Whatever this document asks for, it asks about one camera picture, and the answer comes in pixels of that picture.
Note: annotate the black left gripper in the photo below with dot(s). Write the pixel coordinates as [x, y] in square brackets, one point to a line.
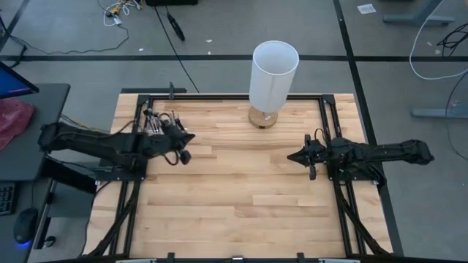
[164, 140]

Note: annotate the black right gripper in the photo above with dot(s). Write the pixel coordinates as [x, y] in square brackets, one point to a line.
[318, 153]

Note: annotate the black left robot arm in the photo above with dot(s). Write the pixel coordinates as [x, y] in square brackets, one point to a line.
[91, 140]

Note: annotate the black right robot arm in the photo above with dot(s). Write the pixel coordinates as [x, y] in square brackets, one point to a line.
[384, 151]

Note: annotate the clear acrylic organizer box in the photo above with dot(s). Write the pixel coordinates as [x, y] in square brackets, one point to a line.
[187, 128]

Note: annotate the white shade wooden base lamp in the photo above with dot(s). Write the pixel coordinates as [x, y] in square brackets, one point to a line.
[272, 80]

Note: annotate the black handheld tool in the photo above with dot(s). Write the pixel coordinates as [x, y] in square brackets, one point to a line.
[177, 31]

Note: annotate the black box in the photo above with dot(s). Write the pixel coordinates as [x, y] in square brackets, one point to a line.
[172, 2]

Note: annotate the grey desk foot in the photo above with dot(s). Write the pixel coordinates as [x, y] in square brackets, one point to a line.
[420, 19]
[438, 113]

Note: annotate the white paper label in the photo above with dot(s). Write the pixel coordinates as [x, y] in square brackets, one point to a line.
[366, 8]

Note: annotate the black desk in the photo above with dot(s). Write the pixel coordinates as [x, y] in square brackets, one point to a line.
[22, 164]

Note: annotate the black caster wheel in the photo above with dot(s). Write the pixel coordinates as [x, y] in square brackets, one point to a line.
[49, 241]

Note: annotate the red cloth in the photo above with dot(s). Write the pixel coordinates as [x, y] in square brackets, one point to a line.
[12, 120]

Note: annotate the black computer mouse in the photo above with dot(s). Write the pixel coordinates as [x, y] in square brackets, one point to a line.
[25, 225]

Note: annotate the black computer monitor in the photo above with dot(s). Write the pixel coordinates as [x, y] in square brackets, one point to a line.
[11, 82]

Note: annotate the black keyboard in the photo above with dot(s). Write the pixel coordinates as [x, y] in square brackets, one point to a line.
[7, 199]

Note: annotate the black aluminium rig frame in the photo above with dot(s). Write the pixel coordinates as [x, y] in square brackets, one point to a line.
[204, 97]

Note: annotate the small silver-faced table camera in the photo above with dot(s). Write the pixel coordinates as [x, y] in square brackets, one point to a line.
[237, 259]

